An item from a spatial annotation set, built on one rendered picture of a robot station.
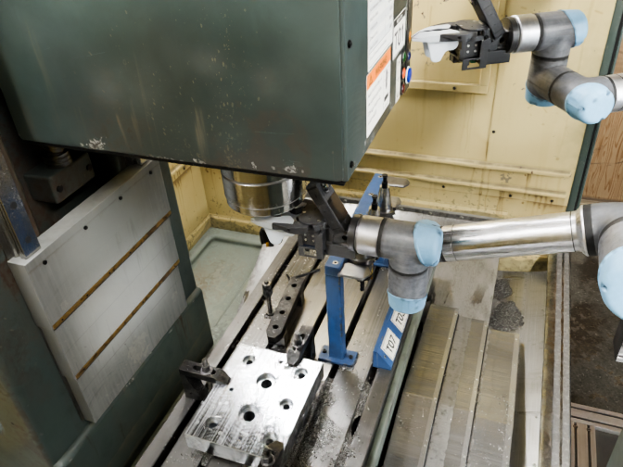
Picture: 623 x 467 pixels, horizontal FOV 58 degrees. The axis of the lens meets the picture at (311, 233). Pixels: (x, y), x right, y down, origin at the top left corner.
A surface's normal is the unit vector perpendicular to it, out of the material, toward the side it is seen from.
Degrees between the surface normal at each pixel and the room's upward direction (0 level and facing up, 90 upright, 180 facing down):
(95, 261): 90
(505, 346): 8
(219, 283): 0
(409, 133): 90
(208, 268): 0
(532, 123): 90
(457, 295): 24
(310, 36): 90
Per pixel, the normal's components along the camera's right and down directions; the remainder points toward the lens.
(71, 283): 0.94, 0.16
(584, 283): -0.06, -0.82
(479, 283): -0.19, -0.52
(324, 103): -0.34, 0.55
